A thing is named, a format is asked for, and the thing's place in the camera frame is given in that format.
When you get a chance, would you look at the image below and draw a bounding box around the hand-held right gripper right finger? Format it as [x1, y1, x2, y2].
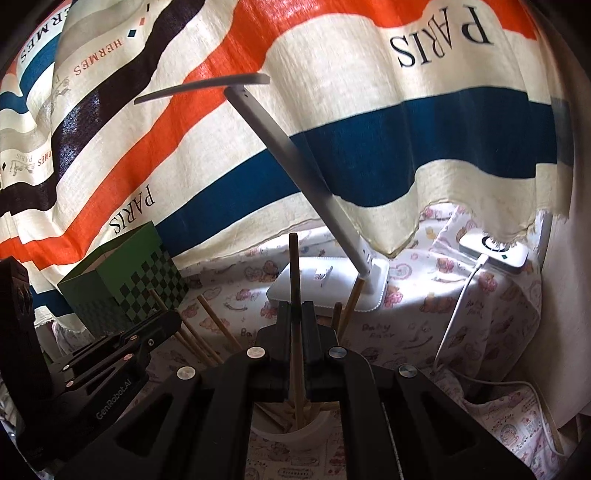
[300, 302, 536, 480]

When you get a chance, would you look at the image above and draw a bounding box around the white power adapter box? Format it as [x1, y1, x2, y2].
[458, 228, 529, 277]

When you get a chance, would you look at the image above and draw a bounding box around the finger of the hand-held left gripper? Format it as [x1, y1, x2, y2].
[60, 310, 182, 377]
[65, 353, 151, 398]

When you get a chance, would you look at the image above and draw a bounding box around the white desk lamp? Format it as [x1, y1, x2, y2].
[134, 71, 391, 312]

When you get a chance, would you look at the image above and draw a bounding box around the white cable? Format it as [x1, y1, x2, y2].
[434, 254, 566, 457]

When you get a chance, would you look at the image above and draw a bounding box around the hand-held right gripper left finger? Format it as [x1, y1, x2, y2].
[55, 302, 294, 480]

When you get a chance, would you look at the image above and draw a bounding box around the green checkered box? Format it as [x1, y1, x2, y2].
[58, 220, 190, 337]

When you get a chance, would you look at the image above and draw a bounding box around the wooden chopstick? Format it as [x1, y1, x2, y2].
[339, 277, 365, 342]
[197, 295, 243, 354]
[178, 318, 218, 367]
[287, 233, 308, 430]
[148, 288, 225, 365]

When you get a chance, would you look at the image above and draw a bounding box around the striped curtain cloth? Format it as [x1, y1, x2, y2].
[0, 0, 575, 319]

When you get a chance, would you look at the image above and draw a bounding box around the white plastic cup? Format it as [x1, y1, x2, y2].
[252, 401, 340, 446]

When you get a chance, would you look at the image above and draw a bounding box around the bear print white cloth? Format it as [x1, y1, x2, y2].
[175, 203, 555, 384]

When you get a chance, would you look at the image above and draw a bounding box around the red print tablecloth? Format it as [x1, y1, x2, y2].
[249, 360, 568, 480]

